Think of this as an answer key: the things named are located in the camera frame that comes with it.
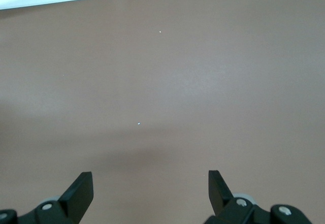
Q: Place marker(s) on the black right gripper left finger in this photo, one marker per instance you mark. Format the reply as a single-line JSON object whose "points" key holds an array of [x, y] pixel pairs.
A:
{"points": [[76, 198]]}

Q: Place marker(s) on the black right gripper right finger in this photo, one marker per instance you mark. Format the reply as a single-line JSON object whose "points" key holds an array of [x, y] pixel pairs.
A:
{"points": [[221, 196]]}

